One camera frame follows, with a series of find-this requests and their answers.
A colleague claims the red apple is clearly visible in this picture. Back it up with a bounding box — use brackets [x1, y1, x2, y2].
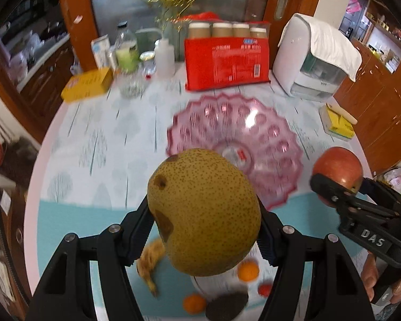
[312, 146, 364, 194]

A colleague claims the red hawthorn fruit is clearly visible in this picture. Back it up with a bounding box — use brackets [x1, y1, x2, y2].
[257, 282, 273, 299]

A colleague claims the mandarin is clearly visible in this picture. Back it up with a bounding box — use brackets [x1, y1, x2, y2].
[183, 293, 208, 315]
[237, 259, 260, 282]

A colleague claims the overripe spotted banana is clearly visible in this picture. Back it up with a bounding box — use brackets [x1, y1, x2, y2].
[136, 237, 166, 297]

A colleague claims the dark avocado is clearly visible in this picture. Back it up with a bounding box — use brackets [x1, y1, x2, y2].
[205, 291, 248, 321]

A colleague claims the yellow speckled pear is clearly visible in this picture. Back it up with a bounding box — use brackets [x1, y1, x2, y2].
[147, 148, 261, 277]

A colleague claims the person's right hand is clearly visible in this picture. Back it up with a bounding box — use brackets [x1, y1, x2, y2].
[361, 251, 401, 304]

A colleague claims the yellow tissue pack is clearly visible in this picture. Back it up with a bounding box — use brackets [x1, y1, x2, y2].
[319, 103, 358, 140]

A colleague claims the wooden cabinet right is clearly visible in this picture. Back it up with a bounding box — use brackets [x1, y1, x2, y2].
[335, 0, 401, 175]

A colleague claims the pink glass fruit bowl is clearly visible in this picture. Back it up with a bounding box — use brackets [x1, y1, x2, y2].
[166, 94, 303, 209]

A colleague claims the white countertop appliance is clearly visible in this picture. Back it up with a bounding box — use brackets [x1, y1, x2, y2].
[272, 18, 350, 101]

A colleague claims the tree print tablecloth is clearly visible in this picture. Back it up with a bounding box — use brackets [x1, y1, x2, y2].
[24, 70, 342, 288]

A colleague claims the white cloth on appliance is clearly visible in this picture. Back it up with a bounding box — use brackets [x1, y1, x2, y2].
[278, 13, 362, 82]

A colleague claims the red lidded dark jar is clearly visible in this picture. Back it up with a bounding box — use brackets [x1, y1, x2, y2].
[0, 141, 32, 181]

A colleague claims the jar with beige contents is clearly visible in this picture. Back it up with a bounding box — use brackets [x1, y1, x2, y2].
[250, 27, 268, 39]
[211, 22, 233, 38]
[232, 23, 250, 38]
[188, 22, 211, 39]

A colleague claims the red snack package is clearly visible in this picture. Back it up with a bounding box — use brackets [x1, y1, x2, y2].
[179, 12, 270, 92]

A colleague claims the yellow flat box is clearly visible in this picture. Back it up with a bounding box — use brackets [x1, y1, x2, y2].
[61, 67, 113, 103]

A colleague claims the clear drinking glass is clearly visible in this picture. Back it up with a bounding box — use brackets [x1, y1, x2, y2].
[115, 64, 147, 99]

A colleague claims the clear plastic bottle green label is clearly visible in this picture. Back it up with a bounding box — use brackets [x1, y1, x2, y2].
[115, 21, 139, 73]

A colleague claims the small white blue carton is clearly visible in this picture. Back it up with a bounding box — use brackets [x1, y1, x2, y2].
[91, 35, 110, 69]

